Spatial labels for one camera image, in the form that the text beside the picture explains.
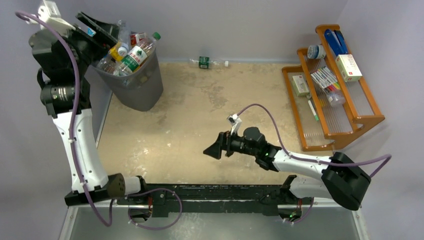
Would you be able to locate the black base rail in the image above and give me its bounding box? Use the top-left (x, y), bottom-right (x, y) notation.
top-left (68, 183), bottom-right (332, 220)

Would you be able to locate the clear bottle white cap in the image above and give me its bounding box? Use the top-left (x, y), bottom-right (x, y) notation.
top-left (96, 55), bottom-right (116, 74)

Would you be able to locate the green white label bottle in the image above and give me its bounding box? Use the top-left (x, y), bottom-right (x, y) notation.
top-left (113, 32), bottom-right (162, 77)

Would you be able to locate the green white small box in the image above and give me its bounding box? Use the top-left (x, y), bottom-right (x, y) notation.
top-left (291, 75), bottom-right (310, 97)

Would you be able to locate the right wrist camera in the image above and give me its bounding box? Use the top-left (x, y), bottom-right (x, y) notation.
top-left (227, 114), bottom-right (242, 135)

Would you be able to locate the yellow plastic bottle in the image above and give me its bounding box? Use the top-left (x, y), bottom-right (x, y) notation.
top-left (108, 42), bottom-right (123, 62)

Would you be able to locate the green label clear bottle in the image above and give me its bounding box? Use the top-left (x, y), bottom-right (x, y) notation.
top-left (188, 56), bottom-right (230, 70)

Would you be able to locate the pack of coloured markers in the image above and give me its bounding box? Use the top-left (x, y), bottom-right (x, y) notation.
top-left (310, 66), bottom-right (341, 94)

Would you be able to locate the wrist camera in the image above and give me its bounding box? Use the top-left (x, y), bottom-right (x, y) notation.
top-left (33, 0), bottom-right (76, 36)
top-left (227, 114), bottom-right (242, 135)

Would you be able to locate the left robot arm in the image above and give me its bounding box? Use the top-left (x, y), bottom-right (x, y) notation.
top-left (29, 9), bottom-right (149, 206)

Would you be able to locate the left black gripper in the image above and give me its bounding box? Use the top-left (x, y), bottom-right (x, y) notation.
top-left (61, 12), bottom-right (121, 75)

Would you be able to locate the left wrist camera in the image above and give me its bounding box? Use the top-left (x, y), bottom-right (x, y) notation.
top-left (33, 0), bottom-right (76, 36)

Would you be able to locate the wooden tiered rack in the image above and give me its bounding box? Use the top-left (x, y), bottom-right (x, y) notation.
top-left (281, 24), bottom-right (385, 152)

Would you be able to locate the amber tea bottle red label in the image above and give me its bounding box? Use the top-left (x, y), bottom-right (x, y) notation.
top-left (129, 32), bottom-right (147, 47)

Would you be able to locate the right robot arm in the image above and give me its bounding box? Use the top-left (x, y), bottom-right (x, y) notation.
top-left (203, 127), bottom-right (371, 211)

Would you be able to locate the blue label water bottle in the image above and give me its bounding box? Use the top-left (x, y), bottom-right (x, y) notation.
top-left (87, 27), bottom-right (96, 37)

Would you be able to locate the round tape roll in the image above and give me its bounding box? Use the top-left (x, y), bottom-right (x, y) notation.
top-left (307, 44), bottom-right (327, 59)

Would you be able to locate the small clear jar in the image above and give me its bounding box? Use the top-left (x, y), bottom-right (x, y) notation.
top-left (326, 89), bottom-right (346, 107)

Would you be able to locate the white green marker pen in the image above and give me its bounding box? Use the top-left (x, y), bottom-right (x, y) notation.
top-left (307, 99), bottom-right (320, 121)

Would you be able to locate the white red box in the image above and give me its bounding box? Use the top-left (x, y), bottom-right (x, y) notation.
top-left (335, 54), bottom-right (363, 82)

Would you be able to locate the grey mesh waste bin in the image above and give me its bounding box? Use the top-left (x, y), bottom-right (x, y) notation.
top-left (91, 50), bottom-right (164, 112)

